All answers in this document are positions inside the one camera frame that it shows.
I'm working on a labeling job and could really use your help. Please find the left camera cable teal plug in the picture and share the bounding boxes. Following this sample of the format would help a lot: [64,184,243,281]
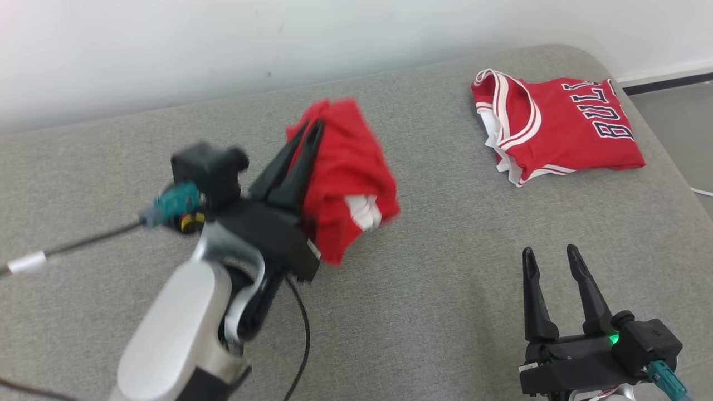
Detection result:
[0,180,202,277]

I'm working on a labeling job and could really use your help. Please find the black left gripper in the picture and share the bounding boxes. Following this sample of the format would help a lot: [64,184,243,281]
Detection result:
[214,118,326,282]

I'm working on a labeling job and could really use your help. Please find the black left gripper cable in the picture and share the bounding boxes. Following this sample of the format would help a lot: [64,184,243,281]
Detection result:
[281,275,311,401]

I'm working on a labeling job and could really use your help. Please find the right camera cable teal plug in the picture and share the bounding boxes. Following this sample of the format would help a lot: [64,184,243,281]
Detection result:
[646,360,692,401]

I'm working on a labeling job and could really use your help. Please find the dark skirting board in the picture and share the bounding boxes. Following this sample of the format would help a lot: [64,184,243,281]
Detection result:
[619,72,713,96]

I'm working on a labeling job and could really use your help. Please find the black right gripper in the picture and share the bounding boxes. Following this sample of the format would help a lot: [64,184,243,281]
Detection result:
[519,243,631,398]

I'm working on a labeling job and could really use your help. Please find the camera cable teal plug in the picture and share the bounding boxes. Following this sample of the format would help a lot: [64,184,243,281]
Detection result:
[0,180,202,277]
[646,360,692,401]

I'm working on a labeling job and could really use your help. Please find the red Bulls jersey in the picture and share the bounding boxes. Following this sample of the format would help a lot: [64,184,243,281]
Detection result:
[470,67,646,188]

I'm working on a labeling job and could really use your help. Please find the red shorts white stripe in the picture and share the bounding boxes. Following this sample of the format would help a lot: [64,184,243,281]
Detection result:
[285,97,401,267]

